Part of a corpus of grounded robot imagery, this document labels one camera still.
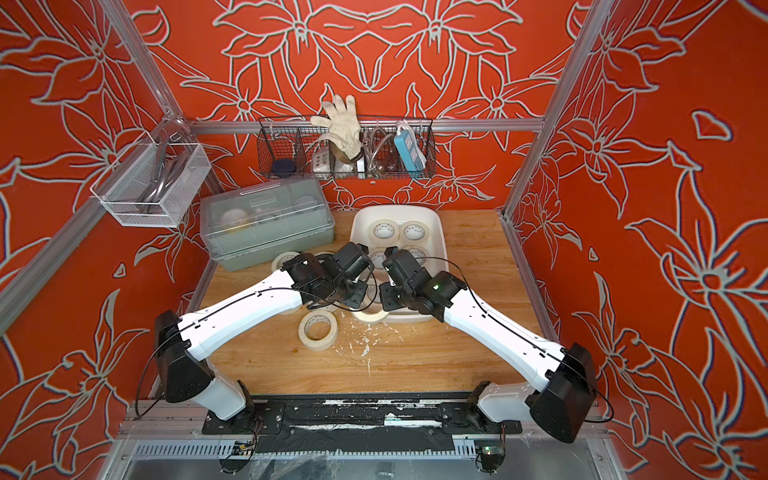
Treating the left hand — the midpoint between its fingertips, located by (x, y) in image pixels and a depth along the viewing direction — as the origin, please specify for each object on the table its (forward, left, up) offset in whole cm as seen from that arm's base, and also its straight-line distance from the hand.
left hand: (297, 302), depth 76 cm
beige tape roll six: (+41, -32, -16) cm, 55 cm away
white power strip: (+43, +1, +13) cm, 45 cm away
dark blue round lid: (+47, +15, +8) cm, 50 cm away
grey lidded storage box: (+25, +21, +2) cm, 33 cm away
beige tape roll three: (-3, -19, 0) cm, 19 cm away
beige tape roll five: (+39, -20, -15) cm, 46 cm away
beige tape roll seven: (+23, +15, -13) cm, 30 cm away
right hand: (+8, -24, -2) cm, 25 cm away
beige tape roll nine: (+3, -2, -13) cm, 14 cm away
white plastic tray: (+33, -40, -14) cm, 54 cm away
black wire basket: (+51, +13, +13) cm, 55 cm away
